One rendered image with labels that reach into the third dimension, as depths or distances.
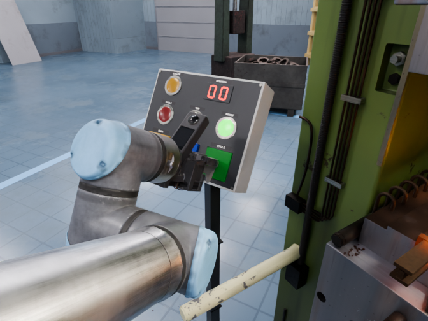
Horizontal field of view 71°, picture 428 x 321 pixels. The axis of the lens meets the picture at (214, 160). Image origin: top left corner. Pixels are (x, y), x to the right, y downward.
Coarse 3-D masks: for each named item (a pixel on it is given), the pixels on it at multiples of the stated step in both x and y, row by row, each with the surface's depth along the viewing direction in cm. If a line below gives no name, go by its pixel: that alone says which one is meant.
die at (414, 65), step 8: (424, 16) 44; (424, 24) 44; (424, 32) 44; (424, 40) 45; (416, 48) 46; (424, 48) 45; (416, 56) 46; (424, 56) 45; (416, 64) 46; (424, 64) 45; (416, 72) 47; (424, 72) 46
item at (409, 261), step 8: (424, 240) 50; (416, 248) 49; (424, 248) 49; (408, 256) 47; (416, 256) 47; (424, 256) 47; (400, 264) 46; (408, 264) 46; (416, 264) 46; (424, 264) 46; (392, 272) 47; (400, 272) 46; (408, 272) 45; (416, 272) 45; (424, 272) 48; (400, 280) 46; (408, 280) 46
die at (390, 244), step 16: (384, 208) 64; (400, 208) 64; (416, 208) 62; (368, 224) 61; (384, 224) 59; (400, 224) 58; (416, 224) 58; (368, 240) 62; (384, 240) 59; (400, 240) 56; (416, 240) 54; (384, 256) 60; (400, 256) 57
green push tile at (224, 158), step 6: (210, 150) 77; (216, 150) 76; (222, 150) 76; (210, 156) 77; (216, 156) 76; (222, 156) 75; (228, 156) 74; (222, 162) 75; (228, 162) 74; (216, 168) 75; (222, 168) 75; (228, 168) 74; (204, 174) 77; (216, 174) 75; (222, 174) 74; (222, 180) 74
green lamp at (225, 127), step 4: (224, 120) 76; (228, 120) 75; (220, 124) 76; (224, 124) 76; (228, 124) 75; (232, 124) 75; (220, 128) 76; (224, 128) 76; (228, 128) 75; (232, 128) 75; (220, 132) 76; (224, 132) 75; (228, 132) 75
